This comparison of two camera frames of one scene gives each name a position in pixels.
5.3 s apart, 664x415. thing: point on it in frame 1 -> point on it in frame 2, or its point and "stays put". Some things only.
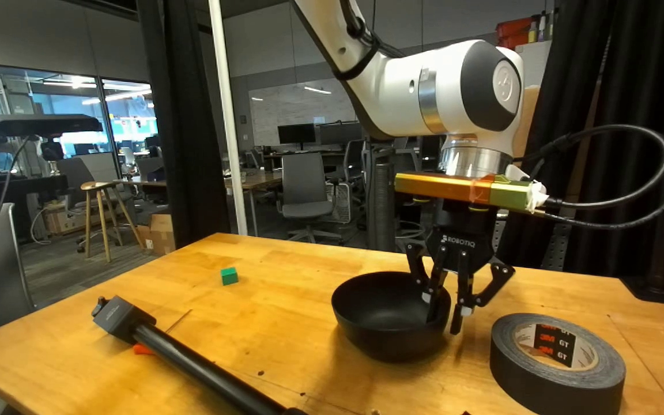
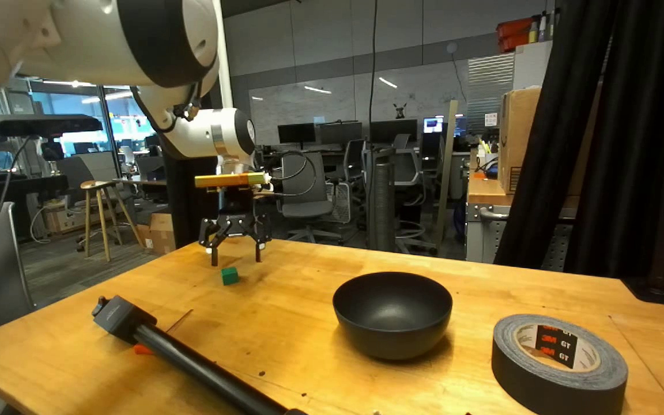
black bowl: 386,317 stays put
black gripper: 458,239 -> 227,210
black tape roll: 549,366 stays put
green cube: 228,275 stays put
